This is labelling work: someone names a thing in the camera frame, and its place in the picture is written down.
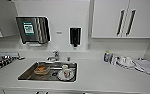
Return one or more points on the steel paper towel dispenser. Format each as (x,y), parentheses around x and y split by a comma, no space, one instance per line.
(41,30)

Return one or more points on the white patterned plate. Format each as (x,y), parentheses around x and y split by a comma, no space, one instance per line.
(66,76)

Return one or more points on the white cup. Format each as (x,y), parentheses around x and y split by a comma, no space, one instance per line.
(65,67)

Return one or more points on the small sink pump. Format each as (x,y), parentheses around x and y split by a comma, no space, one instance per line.
(69,58)

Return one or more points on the orange bowl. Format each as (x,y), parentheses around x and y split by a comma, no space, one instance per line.
(41,70)

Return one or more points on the dish rack with dishes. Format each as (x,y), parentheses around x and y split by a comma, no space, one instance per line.
(2,63)

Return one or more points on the steel sink basin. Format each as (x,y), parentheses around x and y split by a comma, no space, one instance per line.
(24,77)

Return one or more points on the chrome faucet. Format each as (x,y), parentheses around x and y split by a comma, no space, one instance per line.
(56,55)

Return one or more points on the black soap dispenser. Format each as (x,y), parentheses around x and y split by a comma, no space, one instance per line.
(75,36)

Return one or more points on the small wall label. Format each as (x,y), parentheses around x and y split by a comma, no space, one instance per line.
(59,33)

